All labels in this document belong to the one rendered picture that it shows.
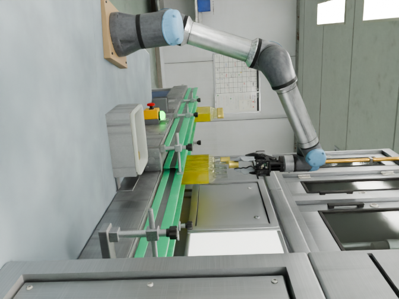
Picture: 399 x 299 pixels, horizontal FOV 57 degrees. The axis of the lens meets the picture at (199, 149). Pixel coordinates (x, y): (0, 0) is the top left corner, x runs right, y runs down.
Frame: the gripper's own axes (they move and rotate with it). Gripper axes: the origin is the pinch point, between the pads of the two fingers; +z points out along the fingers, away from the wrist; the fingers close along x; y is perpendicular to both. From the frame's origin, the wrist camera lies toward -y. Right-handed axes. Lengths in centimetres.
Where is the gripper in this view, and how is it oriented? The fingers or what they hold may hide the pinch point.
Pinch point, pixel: (236, 164)
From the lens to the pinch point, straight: 166.1
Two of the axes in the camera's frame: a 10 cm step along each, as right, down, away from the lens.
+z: -10.0, 0.4, 0.5
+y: -0.3, 2.9, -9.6
